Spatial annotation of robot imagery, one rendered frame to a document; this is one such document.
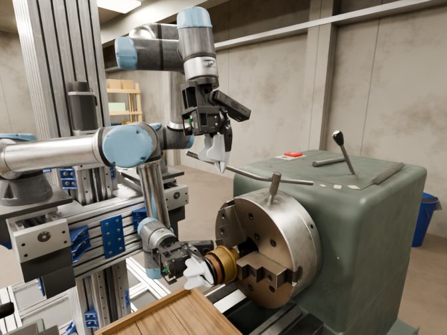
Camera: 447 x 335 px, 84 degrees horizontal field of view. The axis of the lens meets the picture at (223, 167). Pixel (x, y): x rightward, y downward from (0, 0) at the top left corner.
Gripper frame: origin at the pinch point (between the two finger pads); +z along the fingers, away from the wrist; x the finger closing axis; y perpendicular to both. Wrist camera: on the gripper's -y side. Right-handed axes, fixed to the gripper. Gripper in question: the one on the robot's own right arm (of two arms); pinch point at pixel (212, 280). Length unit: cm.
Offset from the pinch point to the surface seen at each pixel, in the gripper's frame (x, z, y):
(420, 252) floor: -109, -13, -269
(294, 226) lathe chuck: 10.7, 7.6, -19.9
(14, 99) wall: 51, -832, 47
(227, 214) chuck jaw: 10.8, -8.1, -11.0
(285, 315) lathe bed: -21.9, 4.1, -24.0
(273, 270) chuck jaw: 2.1, 8.5, -11.9
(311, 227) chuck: 8.6, 8.4, -26.4
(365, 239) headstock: 5.7, 18.0, -36.8
